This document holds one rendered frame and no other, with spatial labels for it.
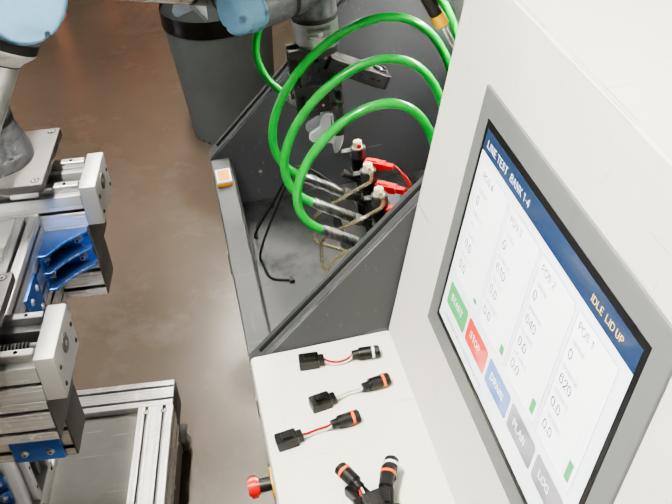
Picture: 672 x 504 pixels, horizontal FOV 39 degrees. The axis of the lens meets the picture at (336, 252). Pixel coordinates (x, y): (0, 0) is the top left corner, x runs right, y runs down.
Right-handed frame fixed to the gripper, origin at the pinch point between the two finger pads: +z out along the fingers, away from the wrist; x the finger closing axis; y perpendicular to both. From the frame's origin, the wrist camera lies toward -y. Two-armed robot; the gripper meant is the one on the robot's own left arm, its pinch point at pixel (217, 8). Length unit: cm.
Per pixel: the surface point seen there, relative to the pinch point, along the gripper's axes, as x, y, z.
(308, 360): 41, 1, 56
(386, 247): 31, -16, 50
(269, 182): -20.5, 29.1, 28.7
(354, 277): 33, -10, 51
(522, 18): 47, -57, 37
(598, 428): 75, -49, 70
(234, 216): 4.5, 23.0, 30.7
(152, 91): -208, 179, -49
